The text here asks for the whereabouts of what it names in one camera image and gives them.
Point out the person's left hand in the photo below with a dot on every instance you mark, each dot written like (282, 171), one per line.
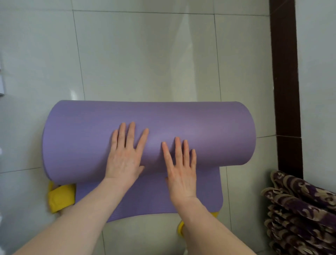
(123, 163)

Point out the person's right hand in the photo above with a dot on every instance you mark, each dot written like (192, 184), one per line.
(182, 181)

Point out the person's left middle finger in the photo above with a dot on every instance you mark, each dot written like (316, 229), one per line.
(130, 135)

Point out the person's right little finger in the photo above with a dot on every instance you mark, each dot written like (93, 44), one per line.
(193, 159)

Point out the person's left little finger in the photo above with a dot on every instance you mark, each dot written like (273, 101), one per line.
(114, 140)

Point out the person's left thumb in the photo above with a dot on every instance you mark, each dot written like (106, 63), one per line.
(141, 170)

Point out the person's right middle finger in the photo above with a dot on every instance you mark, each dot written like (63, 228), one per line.
(178, 151)

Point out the purple yoga mat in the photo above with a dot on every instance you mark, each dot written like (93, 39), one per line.
(210, 131)

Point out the person's left forearm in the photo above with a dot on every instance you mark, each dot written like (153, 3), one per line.
(78, 220)

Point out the person's right forearm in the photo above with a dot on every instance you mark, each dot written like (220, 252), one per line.
(210, 228)

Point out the purple patterned folded fabric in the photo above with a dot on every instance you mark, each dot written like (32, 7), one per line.
(299, 210)

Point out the dark brown wall trim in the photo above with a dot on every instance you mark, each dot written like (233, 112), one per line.
(286, 78)

